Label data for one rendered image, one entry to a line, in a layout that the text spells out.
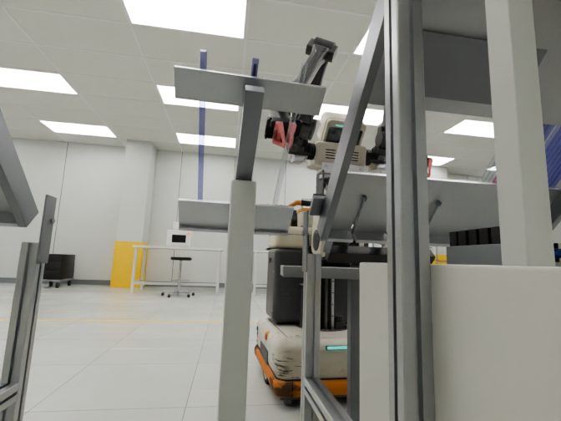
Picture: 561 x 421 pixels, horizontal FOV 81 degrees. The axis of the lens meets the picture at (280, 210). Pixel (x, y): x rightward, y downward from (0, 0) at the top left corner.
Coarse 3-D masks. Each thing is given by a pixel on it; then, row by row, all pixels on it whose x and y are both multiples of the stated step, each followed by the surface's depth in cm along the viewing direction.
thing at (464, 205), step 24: (360, 192) 89; (384, 192) 90; (432, 192) 91; (456, 192) 92; (480, 192) 93; (552, 192) 95; (336, 216) 94; (360, 216) 94; (384, 216) 95; (456, 216) 98; (480, 216) 99
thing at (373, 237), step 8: (336, 232) 96; (344, 232) 96; (360, 232) 97; (368, 232) 98; (376, 232) 98; (384, 232) 99; (328, 240) 93; (336, 240) 94; (344, 240) 94; (352, 240) 94; (360, 240) 94; (368, 240) 95; (376, 240) 95; (384, 240) 96; (432, 240) 99; (440, 240) 100; (448, 240) 100
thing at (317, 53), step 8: (312, 40) 126; (312, 48) 123; (320, 48) 122; (328, 48) 123; (336, 48) 125; (312, 56) 119; (320, 56) 120; (328, 56) 124; (312, 64) 117; (320, 64) 122; (312, 72) 115; (296, 80) 112
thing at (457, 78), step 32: (448, 0) 64; (480, 0) 64; (544, 0) 65; (448, 32) 67; (480, 32) 68; (544, 32) 69; (384, 64) 70; (448, 64) 67; (480, 64) 68; (544, 64) 73; (384, 96) 74; (448, 96) 71; (480, 96) 72; (544, 96) 77
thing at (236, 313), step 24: (240, 192) 80; (240, 216) 79; (240, 240) 78; (240, 264) 77; (240, 288) 76; (240, 312) 76; (240, 336) 75; (240, 360) 74; (240, 384) 73; (240, 408) 73
